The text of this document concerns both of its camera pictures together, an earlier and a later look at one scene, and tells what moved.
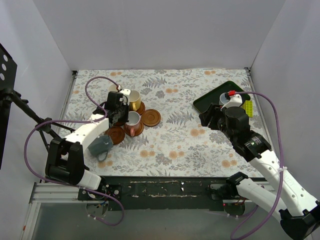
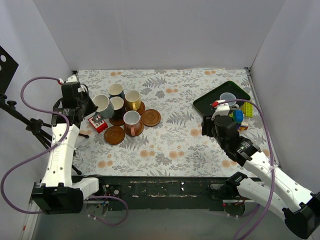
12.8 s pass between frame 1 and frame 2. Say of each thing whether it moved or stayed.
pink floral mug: stayed
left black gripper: moved
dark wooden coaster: stayed
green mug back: moved
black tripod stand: moved
